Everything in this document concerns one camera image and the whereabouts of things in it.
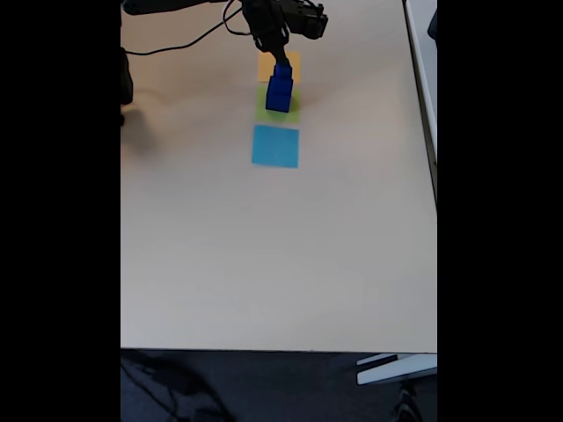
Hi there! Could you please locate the orange paper square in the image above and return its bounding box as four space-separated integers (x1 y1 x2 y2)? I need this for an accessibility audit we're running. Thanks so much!
257 50 303 84

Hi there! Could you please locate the green paper square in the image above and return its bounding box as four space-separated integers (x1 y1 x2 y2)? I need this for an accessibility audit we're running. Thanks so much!
255 83 303 124

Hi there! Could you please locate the light blue paper square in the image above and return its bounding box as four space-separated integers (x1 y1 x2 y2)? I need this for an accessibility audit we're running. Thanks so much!
251 124 301 170

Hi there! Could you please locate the medium blue cube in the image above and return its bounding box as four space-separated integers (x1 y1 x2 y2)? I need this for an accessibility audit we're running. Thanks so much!
267 74 295 98

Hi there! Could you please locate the large blue cube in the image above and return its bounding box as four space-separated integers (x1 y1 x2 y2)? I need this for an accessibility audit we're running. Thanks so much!
265 85 295 114

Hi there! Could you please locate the white neighbouring table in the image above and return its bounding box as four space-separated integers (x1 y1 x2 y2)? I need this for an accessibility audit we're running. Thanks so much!
403 0 438 212

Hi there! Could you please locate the white table foot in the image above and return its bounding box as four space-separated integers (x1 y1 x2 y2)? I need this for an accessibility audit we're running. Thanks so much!
355 353 438 387

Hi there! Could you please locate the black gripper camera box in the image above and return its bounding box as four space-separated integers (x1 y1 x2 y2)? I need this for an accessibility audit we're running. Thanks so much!
281 0 330 40

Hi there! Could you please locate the black camera cable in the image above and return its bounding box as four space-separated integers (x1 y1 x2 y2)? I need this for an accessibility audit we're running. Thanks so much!
125 0 254 57

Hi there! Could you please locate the black floor cable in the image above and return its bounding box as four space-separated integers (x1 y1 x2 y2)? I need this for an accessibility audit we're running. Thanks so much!
121 351 230 422

